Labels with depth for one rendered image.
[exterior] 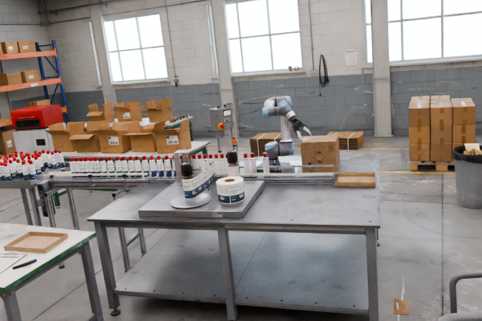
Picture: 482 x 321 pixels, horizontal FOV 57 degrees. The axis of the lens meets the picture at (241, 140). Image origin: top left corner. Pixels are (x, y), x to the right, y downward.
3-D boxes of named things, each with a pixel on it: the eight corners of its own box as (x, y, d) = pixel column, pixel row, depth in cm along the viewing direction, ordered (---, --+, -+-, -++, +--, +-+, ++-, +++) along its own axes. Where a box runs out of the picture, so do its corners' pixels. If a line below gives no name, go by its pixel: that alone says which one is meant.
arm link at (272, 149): (265, 155, 417) (264, 141, 414) (280, 154, 416) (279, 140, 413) (265, 158, 406) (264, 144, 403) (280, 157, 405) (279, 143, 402)
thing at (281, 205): (87, 221, 335) (87, 218, 335) (172, 165, 475) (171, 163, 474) (380, 228, 273) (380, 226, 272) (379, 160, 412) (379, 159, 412)
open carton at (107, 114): (86, 126, 828) (82, 106, 820) (103, 120, 874) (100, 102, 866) (102, 125, 815) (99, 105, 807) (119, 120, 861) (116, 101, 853)
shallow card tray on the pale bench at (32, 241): (3, 251, 300) (3, 246, 299) (30, 235, 322) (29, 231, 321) (44, 254, 289) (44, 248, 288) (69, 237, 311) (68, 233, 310)
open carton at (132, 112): (112, 125, 808) (110, 104, 800) (128, 120, 844) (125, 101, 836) (130, 125, 790) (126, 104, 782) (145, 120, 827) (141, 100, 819)
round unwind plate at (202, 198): (163, 208, 325) (163, 207, 325) (180, 194, 353) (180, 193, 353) (202, 209, 316) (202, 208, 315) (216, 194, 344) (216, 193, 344)
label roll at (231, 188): (245, 193, 340) (244, 175, 337) (244, 203, 320) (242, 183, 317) (219, 195, 341) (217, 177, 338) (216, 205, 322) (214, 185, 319)
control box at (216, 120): (211, 130, 387) (209, 109, 383) (227, 127, 397) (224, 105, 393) (218, 131, 379) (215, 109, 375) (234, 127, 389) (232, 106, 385)
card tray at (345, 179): (335, 186, 349) (335, 182, 348) (338, 176, 373) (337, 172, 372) (375, 186, 340) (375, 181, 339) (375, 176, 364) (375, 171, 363)
